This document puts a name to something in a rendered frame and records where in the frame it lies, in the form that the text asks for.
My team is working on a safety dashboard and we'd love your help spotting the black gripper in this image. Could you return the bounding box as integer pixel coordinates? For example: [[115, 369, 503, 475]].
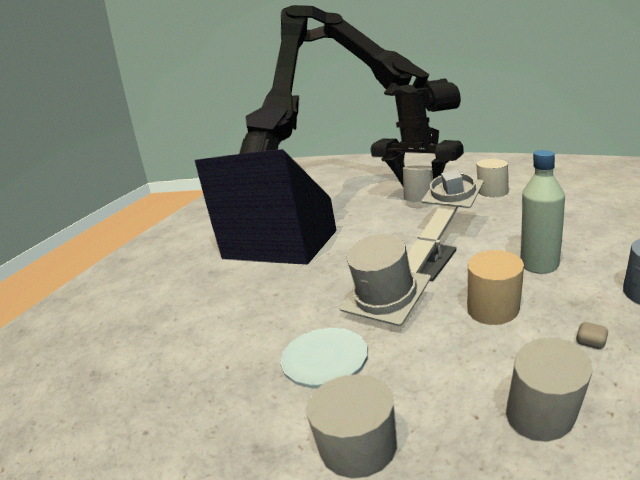
[[370, 114, 463, 186]]

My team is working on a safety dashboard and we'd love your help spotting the beige balance beam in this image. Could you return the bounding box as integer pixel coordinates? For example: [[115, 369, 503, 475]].
[[340, 173, 484, 326]]

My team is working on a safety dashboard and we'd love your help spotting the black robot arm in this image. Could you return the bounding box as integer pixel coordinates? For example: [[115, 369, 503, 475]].
[[240, 5, 461, 154]]

